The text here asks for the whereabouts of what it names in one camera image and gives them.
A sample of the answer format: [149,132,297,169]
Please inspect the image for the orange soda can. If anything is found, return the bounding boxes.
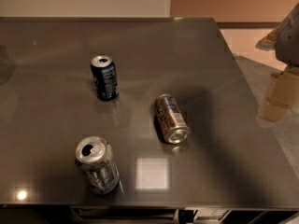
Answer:
[154,94,191,144]

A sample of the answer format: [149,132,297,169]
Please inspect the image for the silver soda can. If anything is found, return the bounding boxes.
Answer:
[75,136,120,195]

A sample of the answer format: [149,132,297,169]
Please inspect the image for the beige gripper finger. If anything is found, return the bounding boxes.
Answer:
[258,66,299,123]
[256,28,278,50]

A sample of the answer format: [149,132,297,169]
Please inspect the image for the blue soda can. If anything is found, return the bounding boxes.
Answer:
[91,55,119,101]

